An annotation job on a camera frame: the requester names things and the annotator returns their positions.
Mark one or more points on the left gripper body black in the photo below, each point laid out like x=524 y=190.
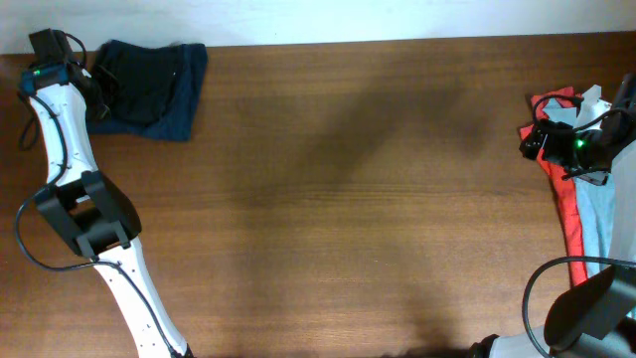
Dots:
x=99 y=106

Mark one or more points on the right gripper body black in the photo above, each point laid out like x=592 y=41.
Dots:
x=578 y=150

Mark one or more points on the black t-shirt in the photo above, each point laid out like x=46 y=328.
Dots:
x=145 y=80

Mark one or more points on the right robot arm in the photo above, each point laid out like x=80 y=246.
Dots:
x=597 y=317

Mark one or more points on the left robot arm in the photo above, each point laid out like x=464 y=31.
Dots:
x=92 y=216

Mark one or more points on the red garment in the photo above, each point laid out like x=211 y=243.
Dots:
x=565 y=197

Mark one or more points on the light blue garment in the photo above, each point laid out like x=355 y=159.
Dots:
x=607 y=212

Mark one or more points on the folded navy blue garment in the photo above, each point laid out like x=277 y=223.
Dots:
x=177 y=120

